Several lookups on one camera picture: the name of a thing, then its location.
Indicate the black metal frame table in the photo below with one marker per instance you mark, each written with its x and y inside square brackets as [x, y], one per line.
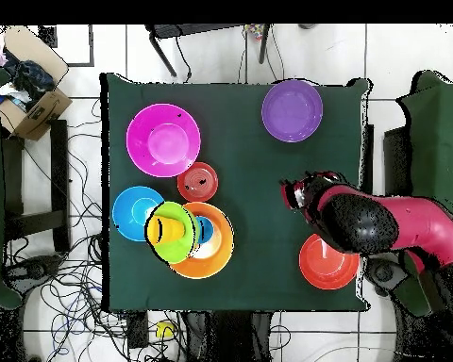
[196, 30]

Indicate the blue round bowl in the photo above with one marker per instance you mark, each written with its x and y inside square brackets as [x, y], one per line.
[130, 215]

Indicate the black pedestal foot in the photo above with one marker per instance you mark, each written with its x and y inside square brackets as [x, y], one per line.
[383, 275]
[30, 269]

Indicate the cardboard box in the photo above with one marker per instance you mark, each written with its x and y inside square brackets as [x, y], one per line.
[41, 109]

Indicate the small red bowl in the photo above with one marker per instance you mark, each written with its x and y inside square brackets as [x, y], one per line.
[197, 182]

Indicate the yellow ball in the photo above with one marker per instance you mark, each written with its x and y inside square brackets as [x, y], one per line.
[165, 329]

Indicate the purple bowl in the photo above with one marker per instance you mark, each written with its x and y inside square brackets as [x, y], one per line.
[292, 110]

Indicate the dark clothes pile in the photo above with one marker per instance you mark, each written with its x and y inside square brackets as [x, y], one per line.
[30, 81]

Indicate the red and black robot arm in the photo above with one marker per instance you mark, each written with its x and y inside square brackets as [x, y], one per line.
[419, 222]

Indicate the orange cup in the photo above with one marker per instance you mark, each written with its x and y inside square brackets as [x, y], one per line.
[170, 229]

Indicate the green bowl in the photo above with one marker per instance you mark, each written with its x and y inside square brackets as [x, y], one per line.
[173, 250]

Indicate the blue cup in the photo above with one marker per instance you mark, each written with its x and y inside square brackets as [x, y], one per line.
[205, 229]

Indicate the black chair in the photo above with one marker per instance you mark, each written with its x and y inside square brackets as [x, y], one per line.
[396, 158]

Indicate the pink bowl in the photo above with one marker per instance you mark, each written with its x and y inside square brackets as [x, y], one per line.
[163, 140]

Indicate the dark green table cloth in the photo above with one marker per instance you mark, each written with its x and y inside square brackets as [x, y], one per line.
[268, 226]

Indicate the black bench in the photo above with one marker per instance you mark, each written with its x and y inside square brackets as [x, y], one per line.
[60, 181]

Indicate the black power adapter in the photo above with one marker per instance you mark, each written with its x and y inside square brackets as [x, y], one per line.
[137, 328]

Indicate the large red-orange bowl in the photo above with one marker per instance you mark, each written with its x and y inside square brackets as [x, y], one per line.
[324, 267]

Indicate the large orange bowl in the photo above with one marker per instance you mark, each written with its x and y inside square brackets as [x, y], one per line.
[221, 245]

